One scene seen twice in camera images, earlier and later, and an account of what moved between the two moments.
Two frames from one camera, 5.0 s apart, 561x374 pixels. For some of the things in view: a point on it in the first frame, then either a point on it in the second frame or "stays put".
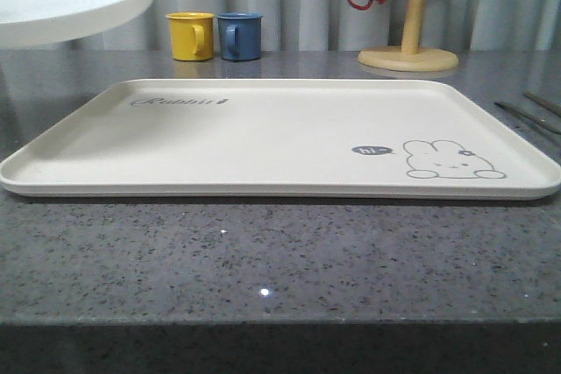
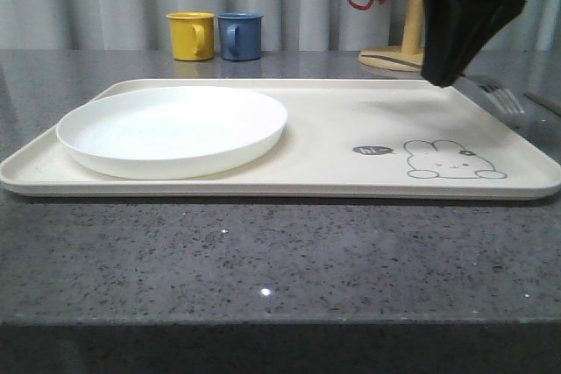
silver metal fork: x=531 y=118 → x=502 y=97
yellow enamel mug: x=192 y=38 stays put
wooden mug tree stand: x=410 y=57 stays put
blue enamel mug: x=240 y=35 stays put
